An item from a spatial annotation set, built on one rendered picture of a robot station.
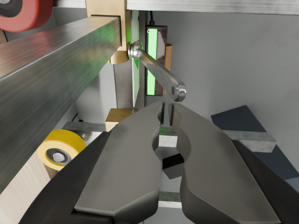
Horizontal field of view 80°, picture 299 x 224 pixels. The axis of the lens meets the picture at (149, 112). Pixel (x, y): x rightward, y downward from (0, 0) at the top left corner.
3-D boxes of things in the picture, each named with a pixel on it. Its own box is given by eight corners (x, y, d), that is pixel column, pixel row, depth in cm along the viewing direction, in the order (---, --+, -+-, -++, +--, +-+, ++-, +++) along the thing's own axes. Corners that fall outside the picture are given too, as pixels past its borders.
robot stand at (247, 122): (245, 104, 127) (301, 176, 76) (250, 130, 139) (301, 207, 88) (210, 115, 133) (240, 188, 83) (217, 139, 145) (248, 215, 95)
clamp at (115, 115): (136, 109, 38) (134, 123, 34) (137, 154, 45) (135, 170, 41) (107, 107, 38) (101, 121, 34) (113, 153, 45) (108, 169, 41)
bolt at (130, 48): (147, 35, 39) (141, 42, 26) (147, 47, 40) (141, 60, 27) (138, 35, 39) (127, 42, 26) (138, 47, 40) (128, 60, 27)
